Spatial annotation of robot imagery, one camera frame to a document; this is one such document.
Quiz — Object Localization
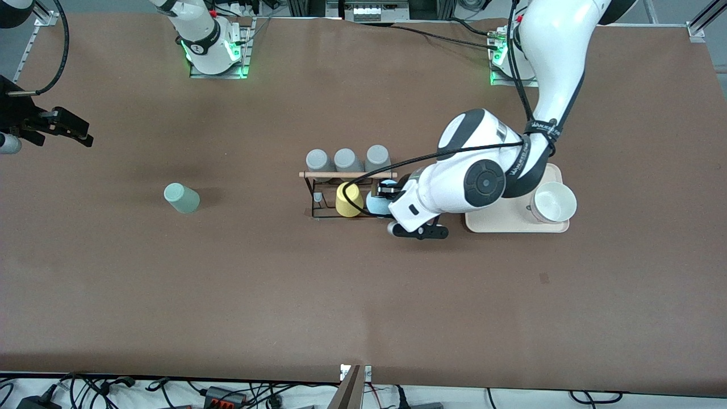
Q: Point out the light blue cup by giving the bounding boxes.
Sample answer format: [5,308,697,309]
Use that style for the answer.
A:
[366,179,399,217]

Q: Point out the pale green cup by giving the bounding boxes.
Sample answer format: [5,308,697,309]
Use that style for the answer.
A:
[164,183,200,215]

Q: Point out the grey cup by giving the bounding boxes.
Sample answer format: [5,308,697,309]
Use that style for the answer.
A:
[306,149,332,172]
[334,148,364,173]
[365,144,392,173]

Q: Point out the yellow cup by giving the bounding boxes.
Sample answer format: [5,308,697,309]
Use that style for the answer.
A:
[335,182,365,218]

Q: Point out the beige rabbit print tray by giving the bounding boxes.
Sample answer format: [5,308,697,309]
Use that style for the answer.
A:
[465,163,570,233]

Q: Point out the white bowl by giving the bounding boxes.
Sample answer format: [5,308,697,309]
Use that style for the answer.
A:
[530,182,578,224]

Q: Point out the grey electrical box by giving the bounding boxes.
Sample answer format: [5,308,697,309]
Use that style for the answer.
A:
[327,0,410,22]

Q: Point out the grey orange power adapter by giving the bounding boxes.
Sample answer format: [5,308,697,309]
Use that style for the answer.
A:
[203,386,249,407]

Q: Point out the black power brick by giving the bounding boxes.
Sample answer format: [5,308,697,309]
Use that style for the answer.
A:
[16,395,62,409]

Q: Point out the aluminium corner profile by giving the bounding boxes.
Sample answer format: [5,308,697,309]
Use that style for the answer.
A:
[686,0,727,41]

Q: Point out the black left camera mount bracket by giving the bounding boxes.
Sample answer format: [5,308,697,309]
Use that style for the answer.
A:
[395,219,449,240]

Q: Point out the black wire cup rack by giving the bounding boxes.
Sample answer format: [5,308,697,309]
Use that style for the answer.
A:
[299,169,398,219]

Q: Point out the aluminium table edge rail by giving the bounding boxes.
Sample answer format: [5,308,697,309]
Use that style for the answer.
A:
[12,0,60,80]

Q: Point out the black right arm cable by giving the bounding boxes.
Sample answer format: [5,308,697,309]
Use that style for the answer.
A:
[9,0,70,97]

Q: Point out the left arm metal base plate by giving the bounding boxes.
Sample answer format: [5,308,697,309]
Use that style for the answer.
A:
[490,28,538,87]

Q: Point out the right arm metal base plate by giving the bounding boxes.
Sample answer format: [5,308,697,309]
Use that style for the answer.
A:
[189,17,252,79]

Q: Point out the grey metal post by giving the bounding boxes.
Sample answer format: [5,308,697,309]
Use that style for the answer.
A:
[327,366,364,409]

